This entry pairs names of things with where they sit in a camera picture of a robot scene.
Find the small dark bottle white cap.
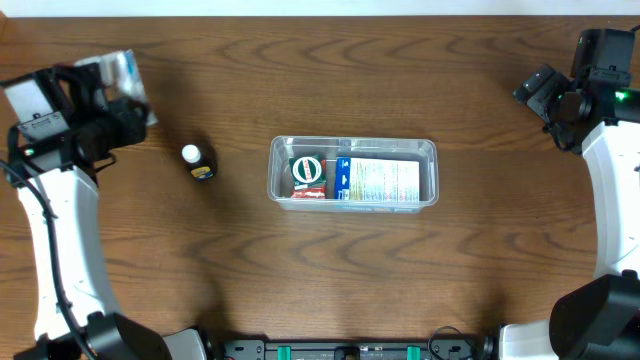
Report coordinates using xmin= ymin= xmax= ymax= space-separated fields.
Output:
xmin=181 ymin=144 xmax=217 ymax=181

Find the red medicine sachet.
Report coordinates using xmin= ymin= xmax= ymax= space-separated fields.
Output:
xmin=291 ymin=186 xmax=326 ymax=199

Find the clear plastic container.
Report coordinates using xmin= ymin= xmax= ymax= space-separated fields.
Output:
xmin=267 ymin=136 xmax=439 ymax=213

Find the green box round logo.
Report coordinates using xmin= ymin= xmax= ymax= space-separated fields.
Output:
xmin=289 ymin=155 xmax=326 ymax=190

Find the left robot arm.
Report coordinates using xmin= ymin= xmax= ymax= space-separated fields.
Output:
xmin=1 ymin=51 xmax=214 ymax=360

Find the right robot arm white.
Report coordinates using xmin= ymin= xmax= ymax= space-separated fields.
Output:
xmin=493 ymin=28 xmax=639 ymax=359

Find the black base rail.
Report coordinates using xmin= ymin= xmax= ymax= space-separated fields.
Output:
xmin=221 ymin=335 xmax=498 ymax=360

